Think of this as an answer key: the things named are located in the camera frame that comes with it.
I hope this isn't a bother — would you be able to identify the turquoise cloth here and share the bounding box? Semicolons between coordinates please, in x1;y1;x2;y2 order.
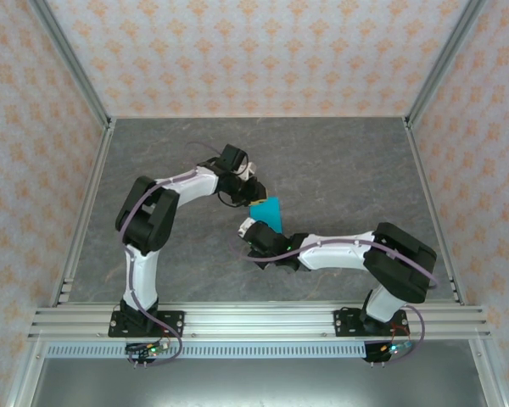
248;196;284;234

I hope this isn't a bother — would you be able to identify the grey metal panel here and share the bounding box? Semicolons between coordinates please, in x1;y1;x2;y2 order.
29;358;489;407

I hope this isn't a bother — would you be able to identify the small circuit board with LED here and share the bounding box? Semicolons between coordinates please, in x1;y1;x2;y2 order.
125;338;171;356
379;341;412;355

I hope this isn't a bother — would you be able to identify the long aluminium mounting rail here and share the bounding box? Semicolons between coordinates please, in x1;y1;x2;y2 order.
27;303;491;340

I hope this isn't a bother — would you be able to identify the slotted grey cable duct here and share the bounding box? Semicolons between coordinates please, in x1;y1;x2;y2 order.
46;343;368;360

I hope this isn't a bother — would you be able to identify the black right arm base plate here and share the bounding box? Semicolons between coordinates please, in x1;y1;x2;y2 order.
333;309;411;338

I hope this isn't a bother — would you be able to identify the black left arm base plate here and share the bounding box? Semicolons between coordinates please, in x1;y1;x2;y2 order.
108;310;186;339

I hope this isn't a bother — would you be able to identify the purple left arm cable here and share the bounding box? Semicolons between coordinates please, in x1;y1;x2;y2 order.
118;142;222;366

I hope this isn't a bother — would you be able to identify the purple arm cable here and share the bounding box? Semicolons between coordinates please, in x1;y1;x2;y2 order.
230;237;440;365
118;142;222;366

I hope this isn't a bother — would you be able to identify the aluminium side rail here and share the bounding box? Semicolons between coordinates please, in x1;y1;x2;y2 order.
48;118;118;307
402;117;467;306

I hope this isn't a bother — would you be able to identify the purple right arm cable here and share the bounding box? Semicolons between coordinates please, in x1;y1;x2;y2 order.
230;237;440;365

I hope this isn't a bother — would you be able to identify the aluminium frame post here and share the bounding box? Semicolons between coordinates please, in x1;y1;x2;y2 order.
402;0;491;128
27;0;114;128

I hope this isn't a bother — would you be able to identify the short aluminium frame leg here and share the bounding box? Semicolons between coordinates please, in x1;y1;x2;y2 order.
468;338;506;407
6;338;48;407

